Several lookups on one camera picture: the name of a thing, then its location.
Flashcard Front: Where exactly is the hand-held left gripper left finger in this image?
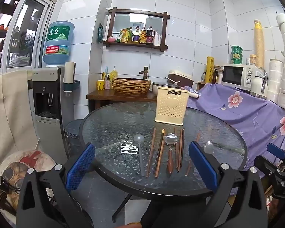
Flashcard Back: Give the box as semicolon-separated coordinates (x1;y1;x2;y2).
16;142;97;228

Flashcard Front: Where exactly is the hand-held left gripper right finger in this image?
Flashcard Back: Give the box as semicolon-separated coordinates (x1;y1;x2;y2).
188;141;269;228

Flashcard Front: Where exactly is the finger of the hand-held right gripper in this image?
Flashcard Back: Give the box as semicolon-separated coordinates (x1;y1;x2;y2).
254;155;285;183
266;143;285;169

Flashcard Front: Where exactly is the clear plastic spoon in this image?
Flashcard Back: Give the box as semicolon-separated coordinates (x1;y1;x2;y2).
133;134;146;175
203;141;215;155

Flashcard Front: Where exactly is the metal spoon wooden handle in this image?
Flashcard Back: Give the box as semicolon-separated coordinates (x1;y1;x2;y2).
163;133;178;175

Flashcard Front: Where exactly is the cream perforated utensil holder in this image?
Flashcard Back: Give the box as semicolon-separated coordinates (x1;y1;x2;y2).
154;86;190;126

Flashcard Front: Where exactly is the grey trash bin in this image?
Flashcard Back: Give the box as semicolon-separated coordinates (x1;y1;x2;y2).
64;119;85;157

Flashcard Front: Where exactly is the grey water dispenser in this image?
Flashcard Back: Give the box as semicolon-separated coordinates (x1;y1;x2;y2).
27;66;68;164

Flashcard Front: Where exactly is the purple floral cloth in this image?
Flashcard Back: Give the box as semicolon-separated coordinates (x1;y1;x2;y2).
186;83;285;195

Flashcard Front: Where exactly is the round painted board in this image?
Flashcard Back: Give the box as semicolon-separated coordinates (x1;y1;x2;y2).
0;150;56;216

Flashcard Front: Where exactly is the white thermos bottle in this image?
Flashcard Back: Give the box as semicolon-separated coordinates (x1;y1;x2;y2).
250;70;268;98

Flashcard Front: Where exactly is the dark wooden counter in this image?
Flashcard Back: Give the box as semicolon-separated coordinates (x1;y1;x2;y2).
86;89;158;117

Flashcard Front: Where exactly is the teal cup holder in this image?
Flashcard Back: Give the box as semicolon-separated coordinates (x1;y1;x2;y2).
63;80;80;93

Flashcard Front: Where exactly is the beige cloth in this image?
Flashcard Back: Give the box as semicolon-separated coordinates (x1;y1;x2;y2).
0;70;42;162

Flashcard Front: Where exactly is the white microwave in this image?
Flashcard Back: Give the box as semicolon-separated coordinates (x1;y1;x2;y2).
221;64;262;91

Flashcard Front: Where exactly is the white pot with lid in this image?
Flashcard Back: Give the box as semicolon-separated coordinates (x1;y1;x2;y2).
152;81;182;94

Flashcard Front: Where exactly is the brown glass bottle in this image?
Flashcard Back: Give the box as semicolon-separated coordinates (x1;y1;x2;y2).
212;66;221;85

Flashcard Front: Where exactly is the woven pattern wash basin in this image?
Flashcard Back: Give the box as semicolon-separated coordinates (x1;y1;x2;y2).
112;77;151;94

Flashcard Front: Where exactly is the brown white rice cooker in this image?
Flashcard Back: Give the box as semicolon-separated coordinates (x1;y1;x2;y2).
165;70;194;88

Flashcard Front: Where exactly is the stack of paper cups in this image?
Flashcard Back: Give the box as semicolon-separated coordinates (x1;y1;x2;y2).
64;62;76;84

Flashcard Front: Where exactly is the yellow soap pump bottle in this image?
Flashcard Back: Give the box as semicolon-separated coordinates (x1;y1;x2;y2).
109;66;118;82

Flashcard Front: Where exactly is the yellow wrapped roll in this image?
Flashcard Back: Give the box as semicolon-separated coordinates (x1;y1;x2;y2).
205;56;215;84

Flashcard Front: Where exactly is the tall beige cup stack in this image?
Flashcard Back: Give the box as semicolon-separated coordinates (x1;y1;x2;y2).
254;20;265;69

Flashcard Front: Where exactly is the bronze faucet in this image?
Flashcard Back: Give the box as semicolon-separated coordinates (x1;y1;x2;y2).
139;66;149;80

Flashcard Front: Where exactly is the blue water jug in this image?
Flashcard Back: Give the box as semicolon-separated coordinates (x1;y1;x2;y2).
42;21;75;67

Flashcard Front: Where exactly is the green hanging packet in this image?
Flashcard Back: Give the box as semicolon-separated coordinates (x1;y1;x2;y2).
97;24;104;44

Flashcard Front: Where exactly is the yellow seasoning pouch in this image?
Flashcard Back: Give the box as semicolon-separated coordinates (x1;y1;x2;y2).
116;28;129;43

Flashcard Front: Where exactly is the purple label bottle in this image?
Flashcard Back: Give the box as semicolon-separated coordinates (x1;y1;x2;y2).
132;26;140;43

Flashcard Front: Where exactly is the dark soy sauce bottle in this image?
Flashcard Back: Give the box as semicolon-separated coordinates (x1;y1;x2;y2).
146;26;155;45

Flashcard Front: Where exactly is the sliding window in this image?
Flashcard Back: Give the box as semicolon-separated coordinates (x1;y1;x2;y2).
0;0;55;69

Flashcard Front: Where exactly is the wooden framed mirror shelf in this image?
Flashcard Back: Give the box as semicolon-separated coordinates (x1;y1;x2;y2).
103;7;171;52

